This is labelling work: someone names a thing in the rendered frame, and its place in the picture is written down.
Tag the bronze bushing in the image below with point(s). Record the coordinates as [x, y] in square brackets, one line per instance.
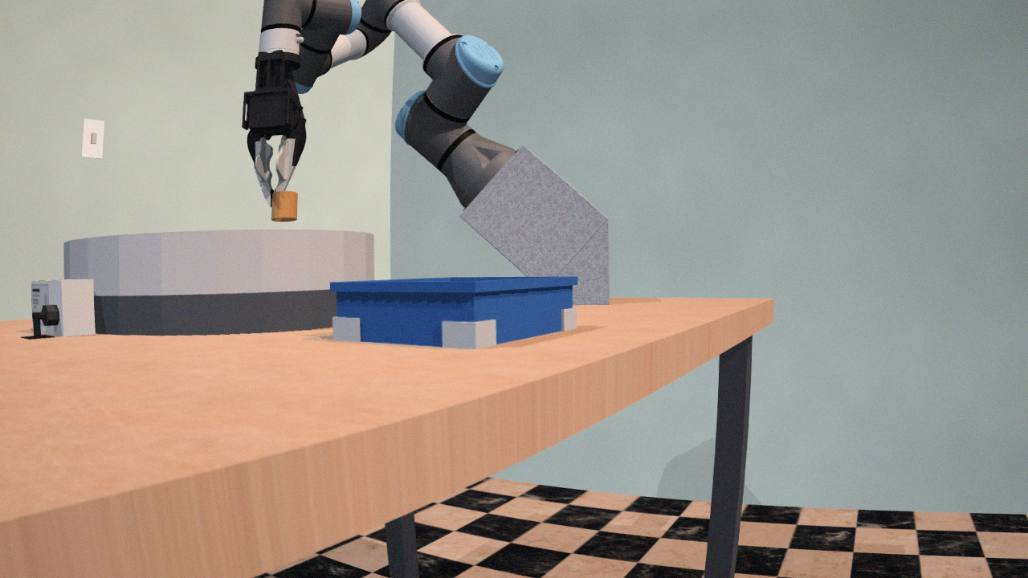
[284, 206]

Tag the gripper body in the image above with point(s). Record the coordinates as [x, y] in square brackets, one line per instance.
[269, 106]

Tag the blue crate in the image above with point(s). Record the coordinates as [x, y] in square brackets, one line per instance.
[474, 313]

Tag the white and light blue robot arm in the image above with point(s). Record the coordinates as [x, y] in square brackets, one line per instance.
[434, 122]

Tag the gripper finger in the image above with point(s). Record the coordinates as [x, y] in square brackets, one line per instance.
[262, 163]
[289, 154]

